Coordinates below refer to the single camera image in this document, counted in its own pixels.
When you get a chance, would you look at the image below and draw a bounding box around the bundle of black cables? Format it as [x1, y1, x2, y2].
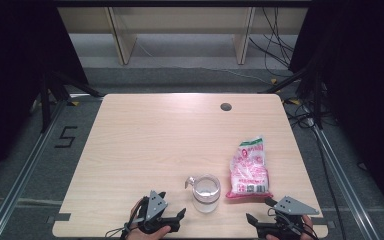
[248, 6, 297, 78]

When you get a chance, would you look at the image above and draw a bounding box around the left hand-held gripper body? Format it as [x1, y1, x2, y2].
[136, 190, 181, 235]

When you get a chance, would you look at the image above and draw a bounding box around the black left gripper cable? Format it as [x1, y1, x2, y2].
[104, 216, 145, 240]

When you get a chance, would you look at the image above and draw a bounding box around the black curtain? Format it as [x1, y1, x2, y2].
[0, 0, 90, 189]
[289, 0, 384, 216]

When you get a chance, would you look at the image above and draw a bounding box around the person's left hand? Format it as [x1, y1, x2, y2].
[126, 199, 173, 240]

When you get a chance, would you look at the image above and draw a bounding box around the black metal stand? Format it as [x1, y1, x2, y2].
[39, 69, 105, 134]
[259, 63, 325, 130]

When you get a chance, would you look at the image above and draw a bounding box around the white and pink plastic bag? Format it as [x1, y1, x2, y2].
[225, 135, 274, 200]

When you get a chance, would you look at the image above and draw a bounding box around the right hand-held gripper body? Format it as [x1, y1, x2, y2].
[255, 195, 320, 240]

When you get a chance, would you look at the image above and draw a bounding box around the black floor cable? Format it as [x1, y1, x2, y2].
[285, 102, 349, 240]

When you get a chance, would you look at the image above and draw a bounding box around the light wooden shelf unit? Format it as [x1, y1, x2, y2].
[57, 6, 309, 66]

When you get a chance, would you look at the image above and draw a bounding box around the metal floor rail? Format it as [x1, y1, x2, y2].
[0, 99, 68, 240]
[308, 121, 384, 240]

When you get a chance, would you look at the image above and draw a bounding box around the person's right hand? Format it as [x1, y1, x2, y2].
[265, 214, 315, 240]

